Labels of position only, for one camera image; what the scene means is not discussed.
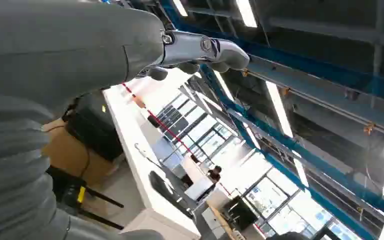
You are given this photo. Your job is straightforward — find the white desk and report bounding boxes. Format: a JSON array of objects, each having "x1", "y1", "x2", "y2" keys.
[{"x1": 101, "y1": 67, "x2": 202, "y2": 239}]

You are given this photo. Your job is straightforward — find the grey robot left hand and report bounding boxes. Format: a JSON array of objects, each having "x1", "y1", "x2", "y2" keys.
[{"x1": 0, "y1": 0, "x2": 251, "y2": 115}]

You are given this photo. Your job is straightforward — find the brown cardboard box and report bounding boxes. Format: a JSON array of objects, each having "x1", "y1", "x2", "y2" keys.
[{"x1": 41, "y1": 118, "x2": 117, "y2": 187}]

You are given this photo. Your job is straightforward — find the black office chair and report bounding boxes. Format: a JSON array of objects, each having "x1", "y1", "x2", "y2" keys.
[{"x1": 148, "y1": 170, "x2": 197, "y2": 220}]

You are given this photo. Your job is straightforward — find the red barrier strap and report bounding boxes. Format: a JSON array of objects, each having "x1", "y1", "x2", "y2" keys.
[{"x1": 121, "y1": 82, "x2": 233, "y2": 197}]

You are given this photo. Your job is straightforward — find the black equipment case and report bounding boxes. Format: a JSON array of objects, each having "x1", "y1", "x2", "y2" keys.
[{"x1": 64, "y1": 91, "x2": 125, "y2": 162}]

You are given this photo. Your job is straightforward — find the black stand with yellow part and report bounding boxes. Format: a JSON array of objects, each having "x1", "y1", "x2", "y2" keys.
[{"x1": 45, "y1": 165, "x2": 126, "y2": 231}]

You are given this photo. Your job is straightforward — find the blue overhead beam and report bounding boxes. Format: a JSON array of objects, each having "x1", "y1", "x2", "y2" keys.
[
  {"x1": 199, "y1": 64, "x2": 384, "y2": 240},
  {"x1": 158, "y1": 0, "x2": 384, "y2": 105}
]

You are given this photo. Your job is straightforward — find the ribbed grey left arm sleeve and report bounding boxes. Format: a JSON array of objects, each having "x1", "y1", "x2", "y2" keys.
[{"x1": 0, "y1": 93, "x2": 165, "y2": 240}]

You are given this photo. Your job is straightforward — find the person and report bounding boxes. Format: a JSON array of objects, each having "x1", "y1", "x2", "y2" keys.
[{"x1": 207, "y1": 165, "x2": 223, "y2": 184}]

